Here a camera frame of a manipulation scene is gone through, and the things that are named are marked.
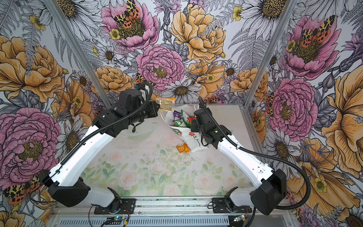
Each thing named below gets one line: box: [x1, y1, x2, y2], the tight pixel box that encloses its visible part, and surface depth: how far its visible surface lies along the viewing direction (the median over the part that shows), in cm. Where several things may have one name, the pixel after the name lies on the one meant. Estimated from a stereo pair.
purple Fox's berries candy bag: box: [172, 110, 182, 122], surface depth 91 cm
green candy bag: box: [172, 109, 191, 129], surface depth 87 cm
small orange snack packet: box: [176, 143, 191, 154], surface depth 96 cm
